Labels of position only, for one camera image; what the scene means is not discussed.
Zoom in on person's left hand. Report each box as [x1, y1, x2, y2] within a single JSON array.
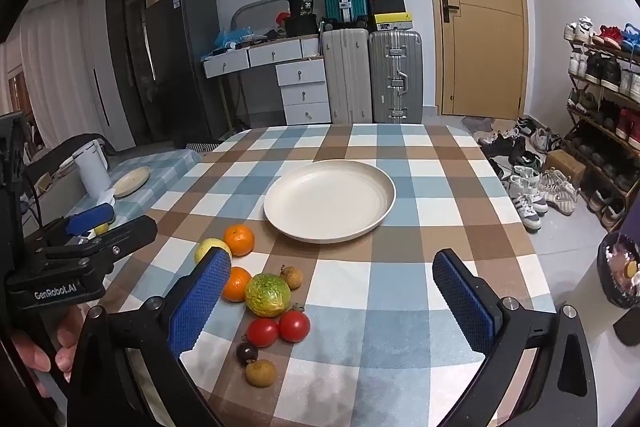
[[10, 306, 85, 375]]

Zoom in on wooden door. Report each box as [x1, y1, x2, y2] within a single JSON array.
[[417, 0, 530, 120]]

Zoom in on pale blue checkered tablecloth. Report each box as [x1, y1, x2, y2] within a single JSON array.
[[65, 149, 201, 228]]

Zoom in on black carton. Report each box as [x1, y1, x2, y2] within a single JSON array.
[[288, 0, 316, 20]]

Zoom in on grey suitcase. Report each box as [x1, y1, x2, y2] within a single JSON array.
[[368, 30, 424, 124]]

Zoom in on blue plastic bag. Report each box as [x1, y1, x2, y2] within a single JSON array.
[[215, 28, 251, 52]]

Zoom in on wooden shoe rack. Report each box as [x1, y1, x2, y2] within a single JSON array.
[[565, 39, 640, 228]]

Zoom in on orange mandarin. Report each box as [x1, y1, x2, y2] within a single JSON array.
[[221, 266, 252, 304], [223, 225, 256, 257]]

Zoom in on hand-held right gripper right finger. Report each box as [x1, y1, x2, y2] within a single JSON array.
[[431, 248, 599, 427]]

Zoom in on cream round plate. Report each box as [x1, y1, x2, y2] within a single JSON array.
[[263, 160, 397, 244]]

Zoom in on beige suitcase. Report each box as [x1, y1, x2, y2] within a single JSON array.
[[320, 28, 374, 124]]

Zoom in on yellow lemon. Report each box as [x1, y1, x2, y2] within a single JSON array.
[[194, 238, 233, 265]]

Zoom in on brown longan with stem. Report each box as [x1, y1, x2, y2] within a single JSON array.
[[279, 265, 305, 290]]

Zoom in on rows of racked shoes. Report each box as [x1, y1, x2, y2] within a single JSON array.
[[564, 18, 640, 228]]

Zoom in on dark purple small fruit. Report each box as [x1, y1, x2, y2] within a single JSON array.
[[236, 334, 259, 365]]

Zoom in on small cream plate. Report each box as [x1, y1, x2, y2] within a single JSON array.
[[111, 166, 152, 198]]

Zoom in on green yellow citrus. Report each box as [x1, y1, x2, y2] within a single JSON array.
[[244, 273, 292, 319]]

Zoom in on yellow black shoe box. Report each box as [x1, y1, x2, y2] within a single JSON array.
[[372, 13, 415, 32]]

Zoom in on white desk with drawers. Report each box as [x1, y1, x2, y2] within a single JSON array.
[[201, 36, 332, 128]]

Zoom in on dark refrigerator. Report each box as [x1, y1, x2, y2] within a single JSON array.
[[142, 0, 233, 146]]

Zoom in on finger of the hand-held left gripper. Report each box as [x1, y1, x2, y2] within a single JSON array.
[[37, 203, 117, 244], [46, 215, 159, 278]]

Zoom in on white curtain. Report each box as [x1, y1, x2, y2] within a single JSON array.
[[20, 4, 113, 148]]

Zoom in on brown cardboard box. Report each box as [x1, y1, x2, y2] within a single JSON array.
[[544, 150, 587, 188]]

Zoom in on white dark wardrobe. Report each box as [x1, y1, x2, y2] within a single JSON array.
[[82, 0, 151, 148]]

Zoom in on black trash bin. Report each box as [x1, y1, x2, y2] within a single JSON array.
[[597, 232, 640, 309]]

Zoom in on white kettle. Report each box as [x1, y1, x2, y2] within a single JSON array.
[[74, 147, 112, 200]]

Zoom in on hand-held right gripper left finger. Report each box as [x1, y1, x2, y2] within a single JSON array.
[[67, 246, 233, 427]]

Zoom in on red tomato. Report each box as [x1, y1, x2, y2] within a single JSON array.
[[278, 303, 311, 343], [247, 318, 280, 349]]

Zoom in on pile of sneakers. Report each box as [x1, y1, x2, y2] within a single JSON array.
[[477, 117, 581, 233]]

